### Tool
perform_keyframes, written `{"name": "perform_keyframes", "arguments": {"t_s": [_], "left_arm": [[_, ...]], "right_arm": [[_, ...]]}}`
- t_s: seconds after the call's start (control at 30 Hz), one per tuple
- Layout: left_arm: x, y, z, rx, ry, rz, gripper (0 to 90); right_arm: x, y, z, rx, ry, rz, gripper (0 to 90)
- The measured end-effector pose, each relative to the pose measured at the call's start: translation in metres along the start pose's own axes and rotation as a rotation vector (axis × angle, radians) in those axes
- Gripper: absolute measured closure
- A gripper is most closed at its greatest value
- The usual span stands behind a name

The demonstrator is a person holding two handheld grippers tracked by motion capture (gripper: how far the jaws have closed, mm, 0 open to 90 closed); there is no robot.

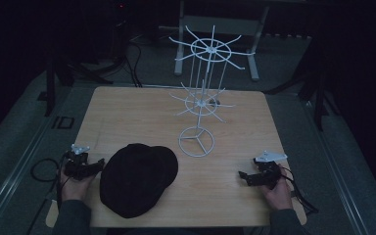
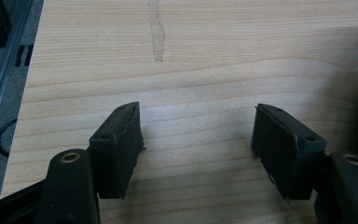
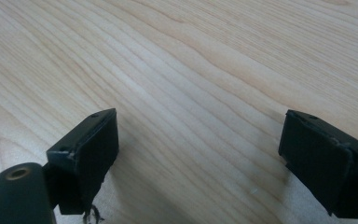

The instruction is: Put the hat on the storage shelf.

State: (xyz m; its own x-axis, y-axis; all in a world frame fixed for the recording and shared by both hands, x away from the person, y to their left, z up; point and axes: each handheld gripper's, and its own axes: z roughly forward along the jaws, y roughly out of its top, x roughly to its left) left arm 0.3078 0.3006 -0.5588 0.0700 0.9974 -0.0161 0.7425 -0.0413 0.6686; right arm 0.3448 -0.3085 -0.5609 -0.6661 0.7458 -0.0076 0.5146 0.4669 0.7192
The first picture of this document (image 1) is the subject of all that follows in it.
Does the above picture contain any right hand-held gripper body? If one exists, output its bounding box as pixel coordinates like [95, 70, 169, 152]
[250, 150, 289, 191]

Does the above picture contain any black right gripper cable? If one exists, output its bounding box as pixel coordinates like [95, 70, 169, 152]
[279, 165, 320, 215]

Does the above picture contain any white wire hat rack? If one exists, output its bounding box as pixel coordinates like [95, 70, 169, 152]
[168, 24, 257, 159]

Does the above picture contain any person's left hand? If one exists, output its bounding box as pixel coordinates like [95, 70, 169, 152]
[59, 166, 100, 203]

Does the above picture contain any black floor cable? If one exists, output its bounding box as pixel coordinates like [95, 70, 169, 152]
[123, 33, 165, 88]

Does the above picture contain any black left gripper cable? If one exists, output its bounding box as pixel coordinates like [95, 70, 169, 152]
[29, 152, 70, 210]

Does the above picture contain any person's right hand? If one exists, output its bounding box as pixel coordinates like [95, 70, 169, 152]
[259, 169, 294, 212]

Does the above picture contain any black cap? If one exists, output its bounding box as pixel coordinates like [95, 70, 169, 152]
[99, 142, 179, 219]

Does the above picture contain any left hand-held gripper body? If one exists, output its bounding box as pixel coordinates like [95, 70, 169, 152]
[64, 143, 94, 181]

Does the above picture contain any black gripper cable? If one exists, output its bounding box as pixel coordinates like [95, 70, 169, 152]
[279, 165, 320, 215]
[29, 152, 70, 210]

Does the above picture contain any black tripod stand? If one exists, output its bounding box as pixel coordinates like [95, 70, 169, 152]
[263, 32, 341, 132]
[43, 19, 135, 118]

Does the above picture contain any white metal stand frame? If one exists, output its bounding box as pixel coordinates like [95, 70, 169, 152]
[173, 0, 271, 82]

